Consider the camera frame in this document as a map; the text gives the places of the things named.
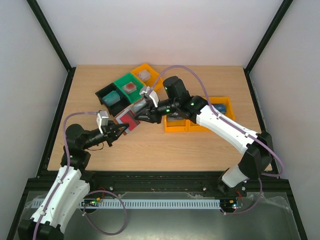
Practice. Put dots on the grey VIP card stack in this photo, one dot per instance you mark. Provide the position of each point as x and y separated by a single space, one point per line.
174 117

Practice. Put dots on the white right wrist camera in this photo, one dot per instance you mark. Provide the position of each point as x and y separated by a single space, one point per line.
149 94

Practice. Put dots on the brown leather card holder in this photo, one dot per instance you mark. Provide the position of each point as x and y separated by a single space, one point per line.
134 107

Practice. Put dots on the yellow bin left group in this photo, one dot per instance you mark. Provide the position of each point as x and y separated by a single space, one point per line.
150 82

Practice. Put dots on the green bin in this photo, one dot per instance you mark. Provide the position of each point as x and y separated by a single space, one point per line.
133 97

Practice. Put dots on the black bin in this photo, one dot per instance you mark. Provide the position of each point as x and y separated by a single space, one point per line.
119 106

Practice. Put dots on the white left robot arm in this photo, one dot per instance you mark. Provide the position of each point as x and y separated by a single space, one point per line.
72 183

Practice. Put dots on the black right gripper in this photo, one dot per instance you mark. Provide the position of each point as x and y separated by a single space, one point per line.
153 112

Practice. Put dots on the black frame post left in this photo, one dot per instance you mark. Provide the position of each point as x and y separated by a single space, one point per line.
42 20

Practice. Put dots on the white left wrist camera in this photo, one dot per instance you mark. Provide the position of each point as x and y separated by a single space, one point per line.
102 119

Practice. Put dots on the teal card stack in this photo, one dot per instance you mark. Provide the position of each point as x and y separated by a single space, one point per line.
111 98

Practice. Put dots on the yellow bin middle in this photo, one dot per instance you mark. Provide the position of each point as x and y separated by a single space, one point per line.
194 127

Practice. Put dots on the white slotted cable duct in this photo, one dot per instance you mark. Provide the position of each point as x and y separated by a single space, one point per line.
193 204

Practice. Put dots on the yellow bin near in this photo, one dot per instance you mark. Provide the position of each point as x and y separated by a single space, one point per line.
175 126

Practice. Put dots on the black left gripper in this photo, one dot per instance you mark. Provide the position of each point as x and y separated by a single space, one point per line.
110 131

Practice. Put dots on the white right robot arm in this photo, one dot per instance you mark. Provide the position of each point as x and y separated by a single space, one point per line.
254 147

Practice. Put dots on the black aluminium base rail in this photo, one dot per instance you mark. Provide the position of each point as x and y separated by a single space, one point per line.
208 183

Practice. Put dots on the black frame post right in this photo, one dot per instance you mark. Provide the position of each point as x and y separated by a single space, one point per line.
279 15

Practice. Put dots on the blue card stack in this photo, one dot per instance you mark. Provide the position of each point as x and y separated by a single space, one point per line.
220 107

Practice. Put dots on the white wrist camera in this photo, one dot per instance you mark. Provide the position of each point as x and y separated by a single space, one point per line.
102 119
149 94

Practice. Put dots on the yellow bin far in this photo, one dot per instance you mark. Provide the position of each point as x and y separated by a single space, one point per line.
225 100

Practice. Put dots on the red white card stack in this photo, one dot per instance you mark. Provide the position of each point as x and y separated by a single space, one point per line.
129 88

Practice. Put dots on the black frame post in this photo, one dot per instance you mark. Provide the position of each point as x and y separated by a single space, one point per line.
279 15
42 20

